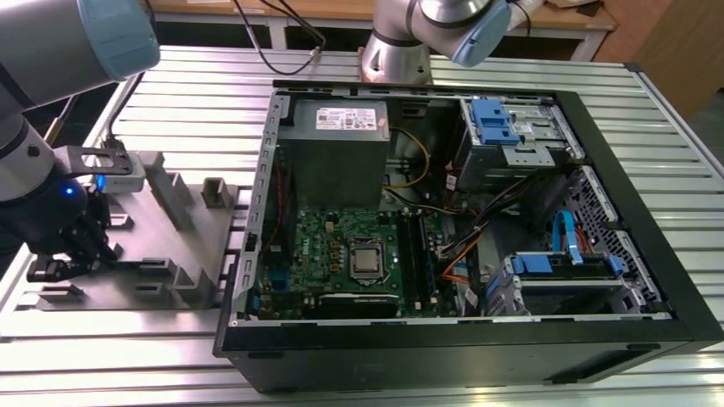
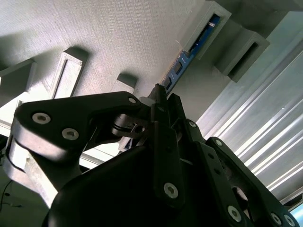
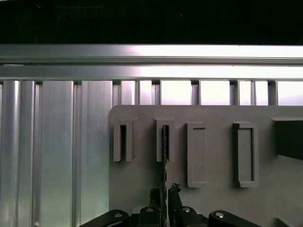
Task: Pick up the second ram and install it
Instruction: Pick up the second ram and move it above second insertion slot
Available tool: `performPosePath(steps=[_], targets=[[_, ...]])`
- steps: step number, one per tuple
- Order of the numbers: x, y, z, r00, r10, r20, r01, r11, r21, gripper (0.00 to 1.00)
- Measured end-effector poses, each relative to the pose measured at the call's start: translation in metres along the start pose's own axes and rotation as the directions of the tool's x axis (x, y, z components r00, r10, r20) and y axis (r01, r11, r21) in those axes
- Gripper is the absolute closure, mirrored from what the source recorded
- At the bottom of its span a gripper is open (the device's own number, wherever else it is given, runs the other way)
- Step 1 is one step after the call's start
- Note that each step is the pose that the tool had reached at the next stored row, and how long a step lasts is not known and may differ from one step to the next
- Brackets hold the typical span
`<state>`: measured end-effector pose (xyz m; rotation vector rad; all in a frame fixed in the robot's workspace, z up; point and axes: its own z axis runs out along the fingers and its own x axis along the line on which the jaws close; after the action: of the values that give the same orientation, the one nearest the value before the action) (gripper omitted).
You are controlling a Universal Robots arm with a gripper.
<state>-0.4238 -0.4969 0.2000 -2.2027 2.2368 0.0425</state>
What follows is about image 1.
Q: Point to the wooden desk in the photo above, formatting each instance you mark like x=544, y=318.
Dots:
x=316, y=6

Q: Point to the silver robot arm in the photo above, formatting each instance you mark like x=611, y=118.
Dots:
x=56, y=42

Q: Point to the green motherboard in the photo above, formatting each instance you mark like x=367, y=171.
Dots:
x=316, y=246

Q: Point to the brown wooden cabinet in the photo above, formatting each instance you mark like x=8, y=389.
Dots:
x=667, y=42

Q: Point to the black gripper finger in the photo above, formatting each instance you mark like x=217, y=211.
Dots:
x=96, y=250
x=51, y=269

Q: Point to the grey power supply unit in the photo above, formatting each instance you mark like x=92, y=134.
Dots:
x=333, y=169

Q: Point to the hard disk in blue carrier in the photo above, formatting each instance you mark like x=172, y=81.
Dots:
x=560, y=267

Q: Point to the RAM stick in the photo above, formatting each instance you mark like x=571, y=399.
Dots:
x=141, y=263

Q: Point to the black PC case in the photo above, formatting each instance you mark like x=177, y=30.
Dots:
x=452, y=347

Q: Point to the silver CPU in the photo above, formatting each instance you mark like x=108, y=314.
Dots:
x=368, y=260

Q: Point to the CPU socket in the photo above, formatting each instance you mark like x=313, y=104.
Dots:
x=348, y=271

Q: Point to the black graphics card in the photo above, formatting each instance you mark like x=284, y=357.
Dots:
x=356, y=304

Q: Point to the blue drive latch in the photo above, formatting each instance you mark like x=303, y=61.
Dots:
x=492, y=118

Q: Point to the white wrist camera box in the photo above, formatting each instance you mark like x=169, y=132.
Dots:
x=121, y=180

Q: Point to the grey parts rack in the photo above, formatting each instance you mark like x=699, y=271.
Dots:
x=169, y=237

